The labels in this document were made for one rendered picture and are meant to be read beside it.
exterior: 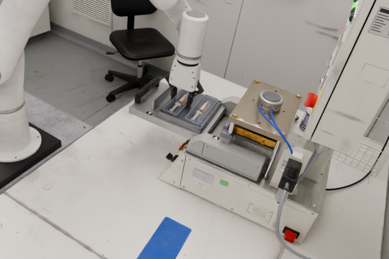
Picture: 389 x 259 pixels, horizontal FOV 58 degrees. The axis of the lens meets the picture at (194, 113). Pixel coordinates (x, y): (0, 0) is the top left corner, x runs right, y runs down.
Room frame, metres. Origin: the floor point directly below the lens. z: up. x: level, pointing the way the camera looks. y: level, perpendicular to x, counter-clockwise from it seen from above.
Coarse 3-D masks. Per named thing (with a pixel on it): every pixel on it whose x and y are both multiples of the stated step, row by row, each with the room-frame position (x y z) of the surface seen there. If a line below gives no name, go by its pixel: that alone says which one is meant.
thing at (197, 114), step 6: (204, 96) 1.11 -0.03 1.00; (210, 96) 1.12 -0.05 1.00; (198, 102) 1.06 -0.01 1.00; (204, 102) 1.07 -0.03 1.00; (210, 102) 1.07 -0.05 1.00; (198, 108) 1.02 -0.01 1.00; (204, 108) 1.03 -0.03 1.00; (210, 108) 1.04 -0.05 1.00; (192, 114) 0.98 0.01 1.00; (198, 114) 0.98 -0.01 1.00; (204, 114) 0.99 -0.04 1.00; (192, 120) 0.95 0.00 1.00; (198, 120) 0.95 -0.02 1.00
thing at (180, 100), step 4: (180, 92) 1.10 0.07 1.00; (184, 92) 1.11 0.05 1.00; (188, 92) 1.11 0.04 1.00; (176, 96) 1.07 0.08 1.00; (180, 96) 1.08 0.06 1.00; (184, 96) 1.08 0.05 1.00; (188, 96) 1.09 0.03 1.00; (172, 100) 1.04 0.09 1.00; (176, 100) 1.05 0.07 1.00; (180, 100) 1.05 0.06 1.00; (184, 100) 1.06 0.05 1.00; (168, 104) 1.01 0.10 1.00; (172, 104) 1.02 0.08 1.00; (176, 104) 1.02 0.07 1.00; (180, 104) 1.03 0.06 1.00; (184, 104) 1.03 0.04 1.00; (164, 108) 0.98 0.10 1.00; (168, 108) 0.99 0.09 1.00; (172, 108) 0.99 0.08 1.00; (176, 108) 1.00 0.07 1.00; (180, 108) 1.00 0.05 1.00; (172, 112) 0.97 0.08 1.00; (176, 112) 0.97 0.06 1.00
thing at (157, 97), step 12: (144, 96) 1.08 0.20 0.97; (156, 96) 1.04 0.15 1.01; (168, 96) 1.11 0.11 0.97; (132, 108) 1.00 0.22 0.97; (144, 108) 1.01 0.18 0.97; (156, 108) 1.02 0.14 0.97; (156, 120) 0.96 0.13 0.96; (216, 120) 1.03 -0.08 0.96; (180, 132) 0.93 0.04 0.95; (192, 132) 0.92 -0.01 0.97; (204, 132) 0.94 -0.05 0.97
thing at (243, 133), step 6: (234, 126) 0.89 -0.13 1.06; (240, 126) 0.89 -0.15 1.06; (234, 132) 0.89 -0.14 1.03; (240, 132) 0.88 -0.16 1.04; (246, 132) 0.87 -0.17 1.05; (252, 132) 0.87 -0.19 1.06; (240, 138) 0.88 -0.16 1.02; (246, 138) 0.87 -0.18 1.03; (252, 138) 0.87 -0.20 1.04; (258, 138) 0.86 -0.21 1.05; (264, 138) 0.86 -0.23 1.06; (270, 138) 0.86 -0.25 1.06; (258, 144) 0.86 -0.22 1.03; (264, 144) 0.85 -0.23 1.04; (270, 144) 0.85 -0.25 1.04; (270, 150) 0.85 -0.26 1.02
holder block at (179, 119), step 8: (200, 96) 1.12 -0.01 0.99; (192, 104) 1.05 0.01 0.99; (216, 104) 1.08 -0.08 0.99; (160, 112) 0.97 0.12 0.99; (184, 112) 0.99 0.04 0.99; (168, 120) 0.96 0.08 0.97; (176, 120) 0.95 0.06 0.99; (184, 120) 0.95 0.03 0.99; (208, 120) 0.99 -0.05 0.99; (192, 128) 0.93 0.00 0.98; (200, 128) 0.92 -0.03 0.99
